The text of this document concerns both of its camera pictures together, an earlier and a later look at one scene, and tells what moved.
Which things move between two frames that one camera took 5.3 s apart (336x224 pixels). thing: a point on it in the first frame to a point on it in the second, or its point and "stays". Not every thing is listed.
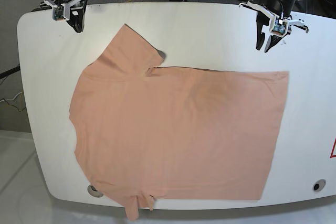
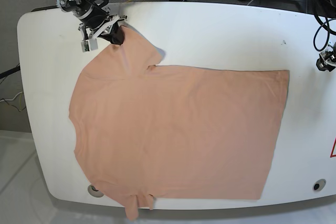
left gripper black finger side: [82, 6] to [117, 34]
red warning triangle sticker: [331, 155] stays
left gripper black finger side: [76, 18] to [109, 37]
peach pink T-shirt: [173, 132] stays
